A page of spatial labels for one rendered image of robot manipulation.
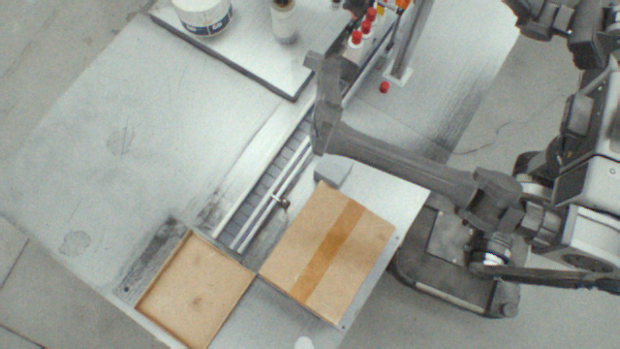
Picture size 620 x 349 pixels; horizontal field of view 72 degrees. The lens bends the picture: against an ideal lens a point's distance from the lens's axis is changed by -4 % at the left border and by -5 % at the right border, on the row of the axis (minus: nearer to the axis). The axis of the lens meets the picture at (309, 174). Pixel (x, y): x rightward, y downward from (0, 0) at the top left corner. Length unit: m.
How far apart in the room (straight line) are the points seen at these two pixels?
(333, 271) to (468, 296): 1.11
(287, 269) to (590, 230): 0.69
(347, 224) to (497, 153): 1.61
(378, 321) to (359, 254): 1.16
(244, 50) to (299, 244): 0.81
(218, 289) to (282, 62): 0.82
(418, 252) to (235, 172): 0.99
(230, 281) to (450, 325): 1.29
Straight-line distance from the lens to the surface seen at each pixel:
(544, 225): 0.92
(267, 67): 1.64
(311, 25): 1.74
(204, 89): 1.69
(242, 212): 1.45
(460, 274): 2.17
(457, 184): 0.90
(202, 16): 1.65
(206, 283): 1.48
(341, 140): 0.88
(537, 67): 3.03
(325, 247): 1.17
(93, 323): 2.50
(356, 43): 1.48
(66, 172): 1.73
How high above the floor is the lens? 2.28
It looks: 72 degrees down
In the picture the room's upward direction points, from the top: 3 degrees clockwise
